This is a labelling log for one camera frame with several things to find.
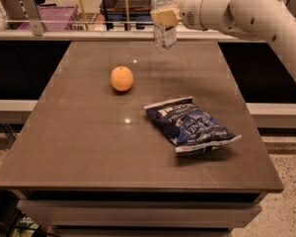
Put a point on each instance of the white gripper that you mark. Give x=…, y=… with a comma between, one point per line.
x=189, y=11

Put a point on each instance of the clear plastic water bottle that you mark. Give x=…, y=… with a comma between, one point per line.
x=165, y=35

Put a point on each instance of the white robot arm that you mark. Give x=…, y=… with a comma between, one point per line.
x=269, y=20

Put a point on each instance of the orange fruit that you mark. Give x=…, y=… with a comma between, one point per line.
x=121, y=78

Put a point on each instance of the purple plastic crate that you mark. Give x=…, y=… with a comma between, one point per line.
x=57, y=18

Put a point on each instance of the blue chip bag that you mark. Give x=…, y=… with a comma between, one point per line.
x=192, y=130

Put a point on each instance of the brown table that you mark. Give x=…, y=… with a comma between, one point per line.
x=90, y=163

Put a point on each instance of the green package under table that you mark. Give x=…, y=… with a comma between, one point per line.
x=25, y=228

